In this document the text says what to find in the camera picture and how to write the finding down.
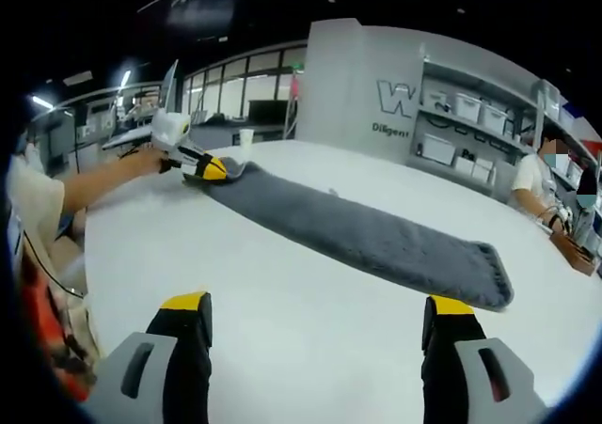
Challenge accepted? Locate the grey towel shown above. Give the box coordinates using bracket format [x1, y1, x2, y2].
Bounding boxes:
[182, 155, 515, 311]

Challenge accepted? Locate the person's left hand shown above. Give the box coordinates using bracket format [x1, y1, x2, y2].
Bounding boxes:
[139, 149, 182, 176]

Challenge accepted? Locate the black monitor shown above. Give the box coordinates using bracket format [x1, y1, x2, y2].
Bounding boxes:
[248, 99, 289, 125]

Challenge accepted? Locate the person's head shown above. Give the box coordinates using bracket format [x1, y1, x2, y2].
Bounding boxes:
[12, 130, 43, 174]

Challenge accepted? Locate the person's beige shirt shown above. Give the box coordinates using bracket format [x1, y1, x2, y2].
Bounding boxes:
[5, 153, 67, 275]

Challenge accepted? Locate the brown wooden box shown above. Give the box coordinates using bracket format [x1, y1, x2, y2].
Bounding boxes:
[548, 228, 601, 277]

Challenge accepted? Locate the large white storage bin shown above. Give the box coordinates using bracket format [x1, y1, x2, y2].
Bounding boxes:
[422, 134, 455, 165]

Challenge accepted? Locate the white lidded storage bin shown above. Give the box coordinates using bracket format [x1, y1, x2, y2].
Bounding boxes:
[482, 103, 509, 133]
[453, 92, 483, 122]

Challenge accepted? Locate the grey metal shelf rack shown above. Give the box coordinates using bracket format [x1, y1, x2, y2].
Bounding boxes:
[406, 42, 602, 199]

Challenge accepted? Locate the thin black cable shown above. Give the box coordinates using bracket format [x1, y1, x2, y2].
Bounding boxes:
[22, 233, 89, 299]

